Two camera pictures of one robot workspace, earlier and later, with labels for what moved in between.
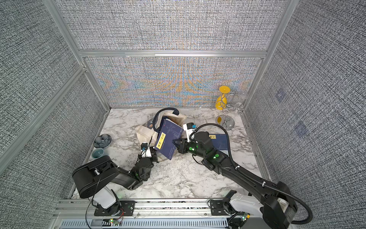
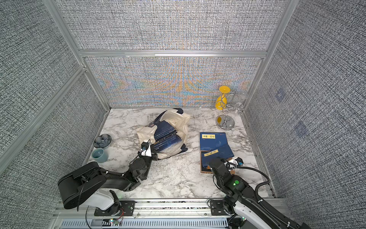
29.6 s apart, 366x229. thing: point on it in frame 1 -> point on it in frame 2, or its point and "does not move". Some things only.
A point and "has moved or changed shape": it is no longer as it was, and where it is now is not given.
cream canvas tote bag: x=149 y=131 has moved or changed shape
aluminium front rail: x=149 y=213 does not move
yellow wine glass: x=220 y=103 does not move
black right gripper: x=183 y=148 -> x=218 y=159
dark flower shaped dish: x=102 y=141 does not move
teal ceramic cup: x=97 y=152 does not move
